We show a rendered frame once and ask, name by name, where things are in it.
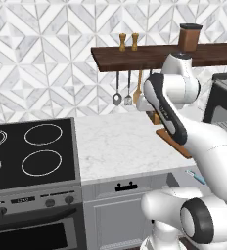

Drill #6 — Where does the hanging metal spoon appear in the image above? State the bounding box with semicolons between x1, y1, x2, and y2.
112;70;123;106

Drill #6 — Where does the hanging metal spatula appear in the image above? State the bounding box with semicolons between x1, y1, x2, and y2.
123;70;133;106

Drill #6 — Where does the dark wooden wall shelf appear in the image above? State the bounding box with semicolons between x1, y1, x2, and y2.
90;42;227;73

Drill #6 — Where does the oven door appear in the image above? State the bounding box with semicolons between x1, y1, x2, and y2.
0;203;88;250

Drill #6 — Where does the grey drawer front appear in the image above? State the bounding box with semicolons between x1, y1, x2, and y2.
93;173;170;200

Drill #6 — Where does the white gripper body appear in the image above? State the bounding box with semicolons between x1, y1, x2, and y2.
136;95;155;113

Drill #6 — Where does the dark oven door handle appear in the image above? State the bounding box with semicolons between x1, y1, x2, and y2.
0;206;78;234

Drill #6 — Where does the brown wooden block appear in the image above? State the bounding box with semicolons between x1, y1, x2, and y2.
146;110;162;126

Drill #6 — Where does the black coffee machine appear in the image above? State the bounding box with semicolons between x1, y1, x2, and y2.
202;72;227;138

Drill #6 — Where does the black drawer handle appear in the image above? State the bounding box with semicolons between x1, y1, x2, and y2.
114;181;139;192

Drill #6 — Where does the wooden cutting board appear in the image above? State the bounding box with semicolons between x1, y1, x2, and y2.
156;127;193;160

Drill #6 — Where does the wooden pepper mill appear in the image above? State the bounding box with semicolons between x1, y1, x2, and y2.
118;32;127;53
131;32;140;52

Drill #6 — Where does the brown canister with black lid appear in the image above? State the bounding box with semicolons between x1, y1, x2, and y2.
178;22;204;53

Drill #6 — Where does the black hob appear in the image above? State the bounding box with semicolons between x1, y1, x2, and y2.
0;117;83;193

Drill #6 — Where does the hanging wooden spatula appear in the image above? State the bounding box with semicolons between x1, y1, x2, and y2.
132;69;144;105

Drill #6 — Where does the blue handled peeler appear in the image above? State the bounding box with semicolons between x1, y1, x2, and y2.
184;169;206;186

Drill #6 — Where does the grey cupboard door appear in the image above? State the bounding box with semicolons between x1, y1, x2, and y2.
83;194;157;250

